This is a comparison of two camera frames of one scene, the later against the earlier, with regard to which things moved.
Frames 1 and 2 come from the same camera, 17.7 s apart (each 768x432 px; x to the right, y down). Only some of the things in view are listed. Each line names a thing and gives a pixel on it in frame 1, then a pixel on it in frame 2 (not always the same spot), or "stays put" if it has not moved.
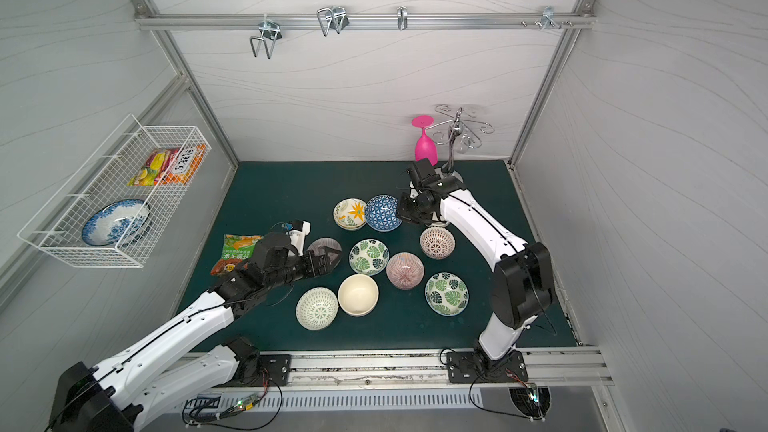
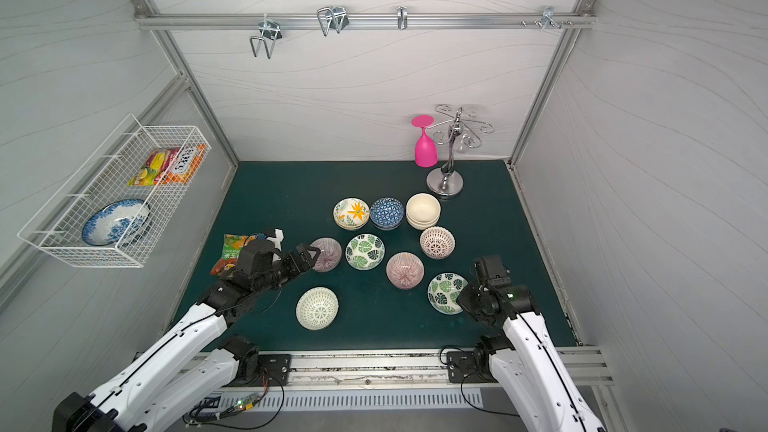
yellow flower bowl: x=349 y=214 stays put
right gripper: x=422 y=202 to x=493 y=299
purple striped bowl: x=329 y=247 stays put
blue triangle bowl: x=382 y=213 stays put
